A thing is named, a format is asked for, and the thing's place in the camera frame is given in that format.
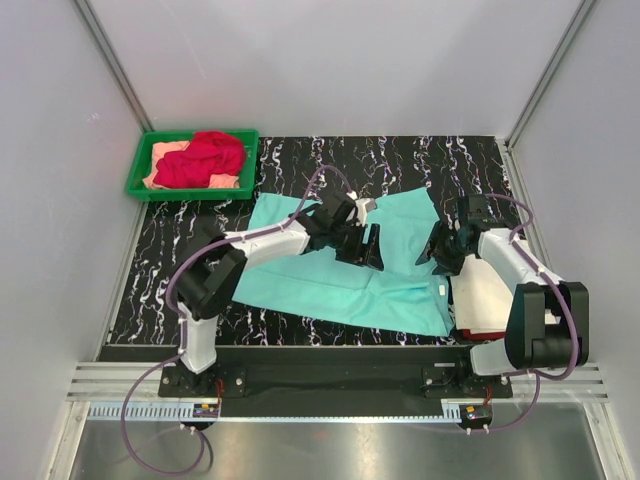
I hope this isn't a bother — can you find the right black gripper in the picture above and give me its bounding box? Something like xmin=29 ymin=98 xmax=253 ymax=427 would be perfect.
xmin=415 ymin=220 xmax=472 ymax=278

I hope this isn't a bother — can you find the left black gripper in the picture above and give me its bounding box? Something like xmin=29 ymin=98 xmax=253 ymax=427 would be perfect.
xmin=328 ymin=221 xmax=383 ymax=272

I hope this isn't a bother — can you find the teal t-shirt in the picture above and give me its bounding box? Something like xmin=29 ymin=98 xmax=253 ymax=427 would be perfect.
xmin=233 ymin=188 xmax=453 ymax=336

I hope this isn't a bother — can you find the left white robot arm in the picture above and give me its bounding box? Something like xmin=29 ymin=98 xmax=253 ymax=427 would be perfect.
xmin=167 ymin=213 xmax=384 ymax=396

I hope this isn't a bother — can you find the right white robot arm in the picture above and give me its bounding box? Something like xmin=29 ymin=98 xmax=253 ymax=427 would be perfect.
xmin=416 ymin=221 xmax=590 ymax=397

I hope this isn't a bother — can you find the folded white t-shirt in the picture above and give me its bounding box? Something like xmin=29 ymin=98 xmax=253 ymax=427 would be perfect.
xmin=450 ymin=229 xmax=562 ymax=334

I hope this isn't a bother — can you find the folded red t-shirt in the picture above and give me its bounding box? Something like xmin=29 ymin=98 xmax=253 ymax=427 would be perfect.
xmin=459 ymin=329 xmax=505 ymax=342

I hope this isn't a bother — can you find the black marble pattern mat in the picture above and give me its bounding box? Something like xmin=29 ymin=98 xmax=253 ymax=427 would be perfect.
xmin=98 ymin=136 xmax=521 ymax=362

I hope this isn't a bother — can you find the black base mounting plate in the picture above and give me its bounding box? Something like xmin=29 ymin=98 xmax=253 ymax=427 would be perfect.
xmin=159 ymin=346 xmax=513 ymax=400

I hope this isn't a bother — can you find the peach t-shirt in bin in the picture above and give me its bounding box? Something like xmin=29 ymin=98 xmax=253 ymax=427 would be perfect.
xmin=143 ymin=141 xmax=240 ymax=190

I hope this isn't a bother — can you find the red t-shirt in bin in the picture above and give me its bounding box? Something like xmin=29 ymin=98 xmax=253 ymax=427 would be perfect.
xmin=164 ymin=131 xmax=247 ymax=177

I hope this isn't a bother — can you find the green plastic bin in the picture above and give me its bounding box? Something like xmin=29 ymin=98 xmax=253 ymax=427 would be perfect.
xmin=126 ymin=129 xmax=259 ymax=202

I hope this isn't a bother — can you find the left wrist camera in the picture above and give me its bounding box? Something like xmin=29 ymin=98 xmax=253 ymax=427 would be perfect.
xmin=322 ymin=194 xmax=377 ymax=226

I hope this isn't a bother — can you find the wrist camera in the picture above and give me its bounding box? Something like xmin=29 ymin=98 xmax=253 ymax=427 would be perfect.
xmin=456 ymin=195 xmax=507 ymax=231
xmin=322 ymin=194 xmax=377 ymax=226

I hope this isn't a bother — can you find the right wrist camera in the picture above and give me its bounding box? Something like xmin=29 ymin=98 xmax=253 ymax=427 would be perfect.
xmin=456 ymin=195 xmax=507 ymax=231

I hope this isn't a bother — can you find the aluminium frame rail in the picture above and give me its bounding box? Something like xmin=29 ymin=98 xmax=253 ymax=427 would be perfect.
xmin=67 ymin=362 xmax=609 ymax=403

